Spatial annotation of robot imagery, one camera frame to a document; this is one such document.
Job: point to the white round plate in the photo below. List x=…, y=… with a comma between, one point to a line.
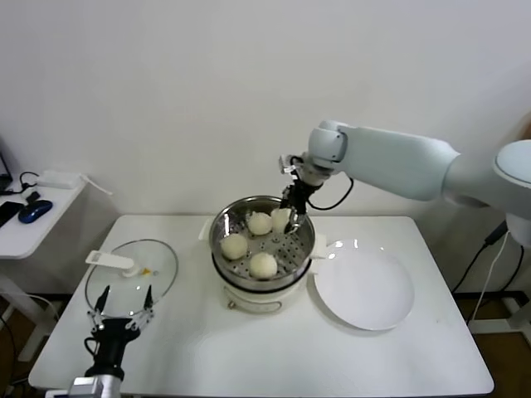
x=365, y=286

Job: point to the stainless steel steamer basket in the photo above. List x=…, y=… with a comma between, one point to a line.
x=290, y=253

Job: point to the blue computer mouse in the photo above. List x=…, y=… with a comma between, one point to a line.
x=35, y=211

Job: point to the light blue right robot arm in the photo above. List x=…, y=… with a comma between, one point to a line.
x=398, y=161

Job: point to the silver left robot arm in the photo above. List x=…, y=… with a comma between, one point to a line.
x=95, y=389

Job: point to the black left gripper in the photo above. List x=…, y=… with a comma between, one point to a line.
x=112, y=336

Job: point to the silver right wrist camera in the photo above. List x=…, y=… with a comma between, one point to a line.
x=288, y=163

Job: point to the white steamed baozi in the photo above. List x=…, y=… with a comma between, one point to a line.
x=234, y=247
x=279, y=219
x=260, y=224
x=263, y=266

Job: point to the white desk frame foot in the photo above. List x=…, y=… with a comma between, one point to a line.
x=498, y=323

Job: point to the small black plug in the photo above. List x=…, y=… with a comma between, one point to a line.
x=32, y=198

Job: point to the white side table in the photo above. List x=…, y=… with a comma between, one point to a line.
x=25, y=240

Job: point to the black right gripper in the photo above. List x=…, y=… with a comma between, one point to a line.
x=298, y=197

